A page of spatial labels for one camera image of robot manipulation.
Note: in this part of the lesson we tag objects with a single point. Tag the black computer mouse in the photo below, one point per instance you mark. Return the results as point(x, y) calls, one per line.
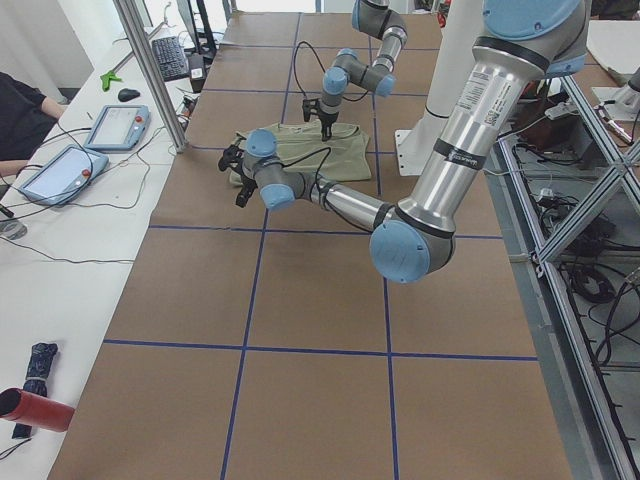
point(127, 94)

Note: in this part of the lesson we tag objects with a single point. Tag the far blue teach pendant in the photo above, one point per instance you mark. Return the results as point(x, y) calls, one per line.
point(118, 128)

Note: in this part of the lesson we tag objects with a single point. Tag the dark blue folded cloth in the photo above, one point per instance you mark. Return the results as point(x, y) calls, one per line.
point(37, 373)

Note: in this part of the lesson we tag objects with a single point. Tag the near blue teach pendant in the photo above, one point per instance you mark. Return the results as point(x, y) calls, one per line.
point(64, 176)

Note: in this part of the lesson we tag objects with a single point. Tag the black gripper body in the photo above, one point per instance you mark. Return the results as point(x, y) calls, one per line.
point(246, 183)
point(327, 120)

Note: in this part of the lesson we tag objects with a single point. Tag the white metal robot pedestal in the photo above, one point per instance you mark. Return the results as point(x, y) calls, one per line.
point(435, 100)

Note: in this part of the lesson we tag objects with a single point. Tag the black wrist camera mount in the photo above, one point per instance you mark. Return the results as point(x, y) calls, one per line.
point(232, 159)
point(311, 108)

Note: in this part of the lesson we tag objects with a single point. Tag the aluminium frame rail structure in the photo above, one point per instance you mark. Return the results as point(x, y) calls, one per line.
point(565, 179)

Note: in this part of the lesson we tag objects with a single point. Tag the aluminium frame post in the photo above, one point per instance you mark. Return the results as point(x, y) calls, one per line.
point(134, 29)

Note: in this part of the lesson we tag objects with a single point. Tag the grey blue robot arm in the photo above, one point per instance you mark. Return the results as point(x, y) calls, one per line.
point(379, 21)
point(490, 52)

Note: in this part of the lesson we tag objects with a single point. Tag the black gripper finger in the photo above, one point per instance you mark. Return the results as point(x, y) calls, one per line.
point(326, 132)
point(244, 195)

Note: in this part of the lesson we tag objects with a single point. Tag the blue teach pendant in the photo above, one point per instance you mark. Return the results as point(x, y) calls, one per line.
point(118, 128)
point(64, 176)

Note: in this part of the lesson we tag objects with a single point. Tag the seated person black shirt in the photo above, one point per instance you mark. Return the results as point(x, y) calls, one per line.
point(27, 117)

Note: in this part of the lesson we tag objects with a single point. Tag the olive green long-sleeve shirt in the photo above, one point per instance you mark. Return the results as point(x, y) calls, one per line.
point(347, 160)

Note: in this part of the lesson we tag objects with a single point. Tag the green plastic tool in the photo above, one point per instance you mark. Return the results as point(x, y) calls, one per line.
point(107, 79)

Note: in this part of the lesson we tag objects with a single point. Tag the black computer keyboard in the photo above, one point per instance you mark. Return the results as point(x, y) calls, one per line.
point(170, 57)

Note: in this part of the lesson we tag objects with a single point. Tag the red cylinder bottle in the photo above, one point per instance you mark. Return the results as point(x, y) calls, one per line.
point(34, 410)

